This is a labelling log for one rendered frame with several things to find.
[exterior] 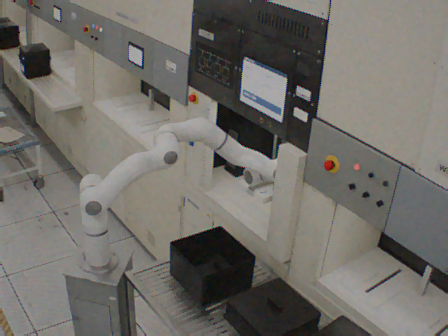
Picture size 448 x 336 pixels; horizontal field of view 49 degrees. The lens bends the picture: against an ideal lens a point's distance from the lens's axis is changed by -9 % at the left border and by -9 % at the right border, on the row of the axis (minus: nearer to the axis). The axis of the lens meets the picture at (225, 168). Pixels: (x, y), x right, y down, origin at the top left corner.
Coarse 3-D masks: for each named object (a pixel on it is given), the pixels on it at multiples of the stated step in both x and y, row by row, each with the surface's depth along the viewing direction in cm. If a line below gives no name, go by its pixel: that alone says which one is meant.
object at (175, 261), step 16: (176, 240) 232; (192, 240) 238; (208, 240) 244; (224, 240) 245; (176, 256) 228; (192, 256) 243; (208, 256) 247; (224, 256) 248; (240, 256) 236; (176, 272) 232; (192, 272) 218; (208, 272) 240; (224, 272) 218; (240, 272) 224; (192, 288) 222; (208, 288) 217; (224, 288) 223; (240, 288) 229
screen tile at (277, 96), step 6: (264, 78) 221; (270, 78) 218; (276, 78) 214; (264, 84) 222; (270, 84) 218; (276, 84) 215; (264, 90) 223; (270, 90) 219; (282, 90) 213; (264, 96) 223; (270, 96) 220; (276, 96) 217; (282, 96) 214
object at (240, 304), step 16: (256, 288) 218; (272, 288) 218; (288, 288) 219; (240, 304) 208; (256, 304) 209; (272, 304) 208; (288, 304) 210; (304, 304) 210; (240, 320) 204; (256, 320) 201; (272, 320) 201; (288, 320) 201; (304, 320) 202
